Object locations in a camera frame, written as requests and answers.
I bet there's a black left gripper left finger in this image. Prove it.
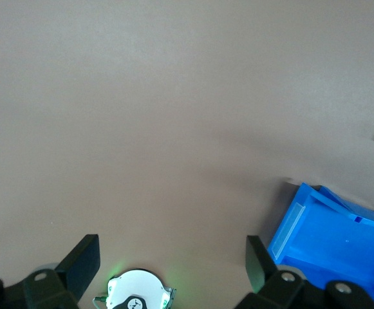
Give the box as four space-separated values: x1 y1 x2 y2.
0 234 101 309

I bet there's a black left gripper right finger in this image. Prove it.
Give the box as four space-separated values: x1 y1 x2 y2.
234 235 374 309

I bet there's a blue plastic storage bin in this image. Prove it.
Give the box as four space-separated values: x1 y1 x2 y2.
268 182 374 309

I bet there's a brown table mat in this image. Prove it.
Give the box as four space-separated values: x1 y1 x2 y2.
0 0 374 309

